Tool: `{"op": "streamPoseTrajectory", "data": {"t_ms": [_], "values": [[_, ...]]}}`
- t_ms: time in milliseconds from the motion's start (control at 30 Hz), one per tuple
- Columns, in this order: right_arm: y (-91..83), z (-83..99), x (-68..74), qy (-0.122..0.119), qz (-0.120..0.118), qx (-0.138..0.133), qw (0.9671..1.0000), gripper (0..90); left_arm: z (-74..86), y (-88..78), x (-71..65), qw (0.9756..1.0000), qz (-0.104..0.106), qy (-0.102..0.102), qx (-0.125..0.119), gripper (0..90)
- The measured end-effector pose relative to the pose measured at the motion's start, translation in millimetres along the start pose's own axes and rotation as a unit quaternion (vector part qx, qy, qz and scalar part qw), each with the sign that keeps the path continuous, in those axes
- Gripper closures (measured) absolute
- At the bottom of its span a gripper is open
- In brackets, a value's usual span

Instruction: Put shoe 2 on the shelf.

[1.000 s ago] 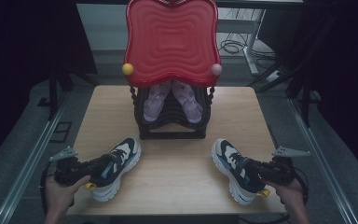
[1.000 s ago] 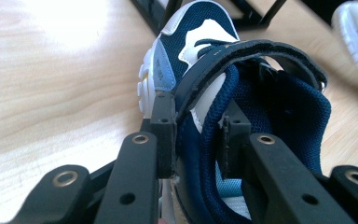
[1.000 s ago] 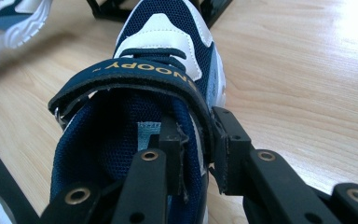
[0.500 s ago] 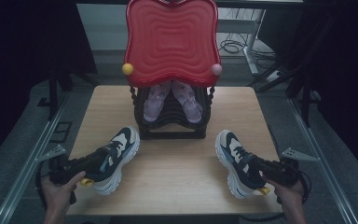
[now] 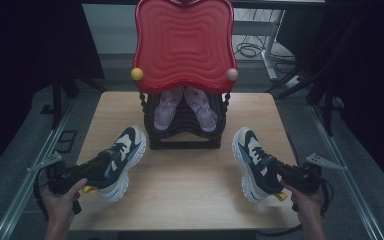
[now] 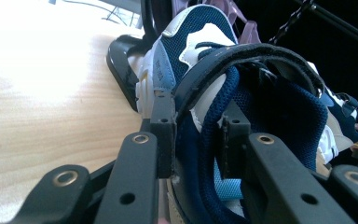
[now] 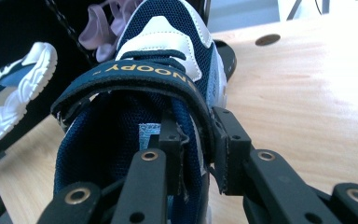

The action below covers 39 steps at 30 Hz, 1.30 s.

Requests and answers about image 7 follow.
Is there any white desk frame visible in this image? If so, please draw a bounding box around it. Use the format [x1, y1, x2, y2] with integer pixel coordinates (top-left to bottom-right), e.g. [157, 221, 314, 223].
[278, 0, 330, 22]

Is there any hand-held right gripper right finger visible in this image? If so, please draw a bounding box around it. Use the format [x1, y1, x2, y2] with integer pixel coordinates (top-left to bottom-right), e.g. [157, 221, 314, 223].
[211, 106, 343, 224]

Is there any purple transparent sandal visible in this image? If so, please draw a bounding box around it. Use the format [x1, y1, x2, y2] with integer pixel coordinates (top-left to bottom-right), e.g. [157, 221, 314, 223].
[77, 0, 144, 63]

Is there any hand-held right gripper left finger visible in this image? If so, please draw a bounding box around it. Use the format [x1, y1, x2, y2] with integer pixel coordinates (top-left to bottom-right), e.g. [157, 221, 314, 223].
[111, 110, 189, 224]

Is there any navy and white sneaker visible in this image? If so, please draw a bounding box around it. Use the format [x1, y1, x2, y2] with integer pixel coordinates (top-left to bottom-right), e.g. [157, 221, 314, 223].
[0, 41, 59, 147]
[49, 0, 238, 224]

